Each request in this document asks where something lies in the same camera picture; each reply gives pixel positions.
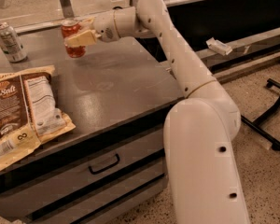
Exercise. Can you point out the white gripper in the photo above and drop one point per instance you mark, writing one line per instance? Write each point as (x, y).
(104, 26)

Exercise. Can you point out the red coke can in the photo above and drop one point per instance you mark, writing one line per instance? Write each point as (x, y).
(70, 28)

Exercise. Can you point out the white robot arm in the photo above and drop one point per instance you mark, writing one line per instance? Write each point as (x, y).
(198, 131)

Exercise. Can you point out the silver green soda can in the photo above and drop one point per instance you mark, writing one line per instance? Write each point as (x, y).
(10, 44)

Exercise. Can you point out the brown sea salt chip bag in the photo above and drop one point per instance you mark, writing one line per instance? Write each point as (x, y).
(29, 116)

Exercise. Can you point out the grey drawer cabinet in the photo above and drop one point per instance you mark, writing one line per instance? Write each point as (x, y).
(118, 96)

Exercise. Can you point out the small white box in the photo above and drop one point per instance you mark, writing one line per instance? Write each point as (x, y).
(218, 47)

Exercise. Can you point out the black drawer handle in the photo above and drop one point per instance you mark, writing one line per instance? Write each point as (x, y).
(103, 163)

